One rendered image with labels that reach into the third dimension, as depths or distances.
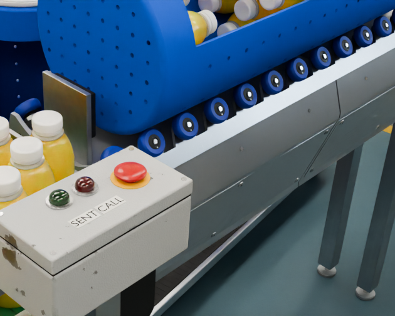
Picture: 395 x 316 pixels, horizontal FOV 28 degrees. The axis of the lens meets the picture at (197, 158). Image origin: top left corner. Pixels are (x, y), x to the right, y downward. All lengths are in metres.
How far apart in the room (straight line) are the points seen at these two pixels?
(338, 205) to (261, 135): 0.95
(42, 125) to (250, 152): 0.47
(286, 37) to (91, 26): 0.33
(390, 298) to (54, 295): 1.76
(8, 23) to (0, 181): 0.64
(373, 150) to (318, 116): 1.62
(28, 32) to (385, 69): 0.74
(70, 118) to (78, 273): 0.42
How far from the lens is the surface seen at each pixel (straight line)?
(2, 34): 1.52
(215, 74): 1.18
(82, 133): 1.17
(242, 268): 2.45
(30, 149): 0.96
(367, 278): 2.37
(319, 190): 2.84
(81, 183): 0.84
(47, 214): 0.82
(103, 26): 1.15
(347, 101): 1.60
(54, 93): 1.19
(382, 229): 2.26
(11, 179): 0.91
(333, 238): 2.38
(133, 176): 0.85
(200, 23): 1.22
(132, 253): 0.85
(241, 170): 1.36
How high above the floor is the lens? 1.59
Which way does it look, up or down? 33 degrees down
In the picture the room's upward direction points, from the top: 4 degrees clockwise
